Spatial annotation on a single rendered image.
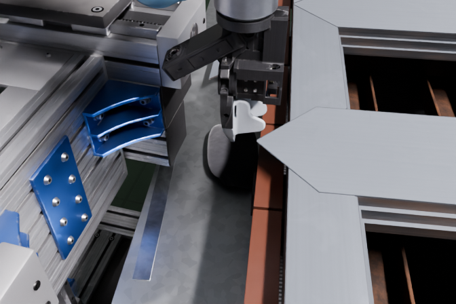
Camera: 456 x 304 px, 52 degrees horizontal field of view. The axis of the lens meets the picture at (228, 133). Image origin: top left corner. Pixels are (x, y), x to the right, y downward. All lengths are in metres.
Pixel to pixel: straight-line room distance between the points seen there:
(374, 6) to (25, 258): 0.86
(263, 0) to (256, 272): 0.32
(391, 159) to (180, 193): 0.38
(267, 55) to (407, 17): 0.53
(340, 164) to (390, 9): 0.50
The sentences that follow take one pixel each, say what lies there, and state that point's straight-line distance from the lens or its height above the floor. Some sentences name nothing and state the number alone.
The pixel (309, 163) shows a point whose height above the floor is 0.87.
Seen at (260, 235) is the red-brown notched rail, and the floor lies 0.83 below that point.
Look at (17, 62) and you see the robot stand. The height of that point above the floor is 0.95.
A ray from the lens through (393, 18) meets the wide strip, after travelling 1.04.
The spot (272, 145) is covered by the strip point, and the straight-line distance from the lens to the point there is 0.68.
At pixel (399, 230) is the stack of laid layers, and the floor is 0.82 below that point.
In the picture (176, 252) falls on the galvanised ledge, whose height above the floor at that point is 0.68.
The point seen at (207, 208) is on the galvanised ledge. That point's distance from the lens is 0.84.
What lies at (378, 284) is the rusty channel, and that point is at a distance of 0.79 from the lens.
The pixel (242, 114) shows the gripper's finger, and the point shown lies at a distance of 0.63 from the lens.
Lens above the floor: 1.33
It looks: 42 degrees down
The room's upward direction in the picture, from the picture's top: straight up
